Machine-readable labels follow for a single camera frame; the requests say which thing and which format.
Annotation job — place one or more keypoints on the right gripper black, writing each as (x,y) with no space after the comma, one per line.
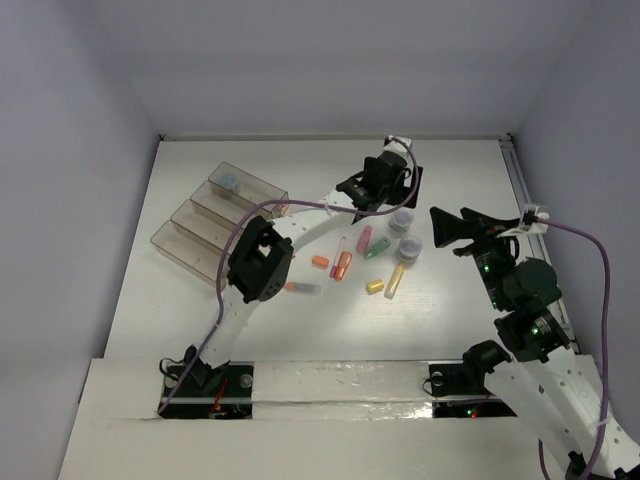
(447,227)

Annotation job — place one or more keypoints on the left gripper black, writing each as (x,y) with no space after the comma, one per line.
(357,186)

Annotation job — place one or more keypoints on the purple glitter jar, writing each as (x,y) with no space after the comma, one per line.
(408,250)
(401,221)

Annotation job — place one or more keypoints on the pink highlighter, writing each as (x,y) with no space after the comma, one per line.
(364,239)

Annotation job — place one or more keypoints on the green highlighter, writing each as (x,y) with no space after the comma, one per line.
(377,248)

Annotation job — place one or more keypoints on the blue glitter jar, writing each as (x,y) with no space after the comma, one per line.
(229,182)

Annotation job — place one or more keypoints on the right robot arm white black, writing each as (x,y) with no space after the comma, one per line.
(532,367)

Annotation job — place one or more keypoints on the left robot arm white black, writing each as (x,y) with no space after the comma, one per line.
(257,257)

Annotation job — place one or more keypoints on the yellow highlighter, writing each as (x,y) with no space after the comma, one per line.
(394,281)

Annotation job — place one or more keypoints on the white pen magenta cap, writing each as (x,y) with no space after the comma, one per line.
(336,258)

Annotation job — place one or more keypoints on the orange eraser cap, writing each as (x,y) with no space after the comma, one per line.
(320,262)

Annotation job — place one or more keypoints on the yellow cap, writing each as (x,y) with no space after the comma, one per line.
(375,286)

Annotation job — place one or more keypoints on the clear highlighter orange tip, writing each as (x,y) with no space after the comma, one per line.
(303,288)

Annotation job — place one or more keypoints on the clear drawer organizer top compartment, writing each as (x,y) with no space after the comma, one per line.
(255,189)

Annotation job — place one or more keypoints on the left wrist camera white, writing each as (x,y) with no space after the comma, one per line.
(398,145)

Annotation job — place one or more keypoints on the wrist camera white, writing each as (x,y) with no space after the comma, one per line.
(532,222)
(398,145)

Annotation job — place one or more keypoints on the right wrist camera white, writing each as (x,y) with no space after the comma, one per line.
(532,222)

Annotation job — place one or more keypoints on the aluminium rail right edge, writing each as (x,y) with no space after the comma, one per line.
(535,242)

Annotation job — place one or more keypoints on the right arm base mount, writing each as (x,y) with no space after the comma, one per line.
(458,387)

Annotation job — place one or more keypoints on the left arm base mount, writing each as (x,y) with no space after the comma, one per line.
(221,393)

